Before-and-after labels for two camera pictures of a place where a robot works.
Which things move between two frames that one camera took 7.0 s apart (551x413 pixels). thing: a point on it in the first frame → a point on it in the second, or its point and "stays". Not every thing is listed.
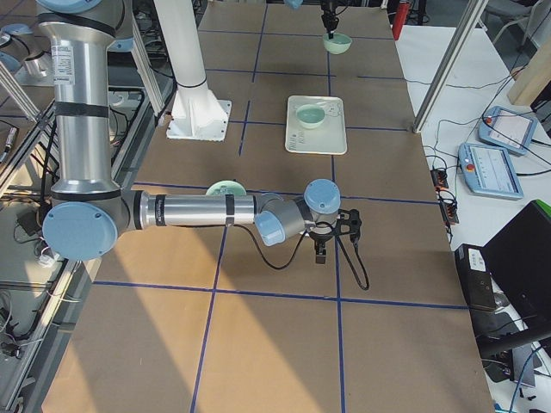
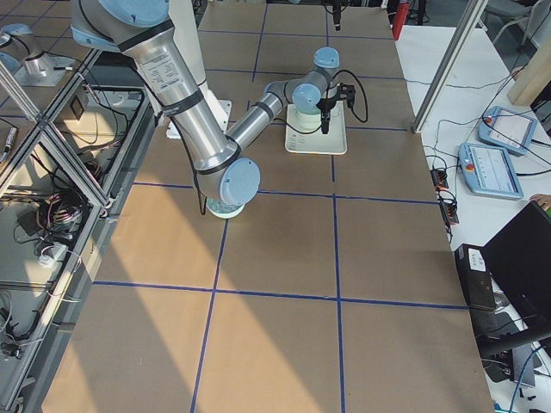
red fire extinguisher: [399, 18] stays
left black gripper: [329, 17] → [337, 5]
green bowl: [338, 44] → [308, 123]
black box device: [476, 277] stays
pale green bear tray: [316, 124] stays
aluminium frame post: [453, 57] stays
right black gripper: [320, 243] → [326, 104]
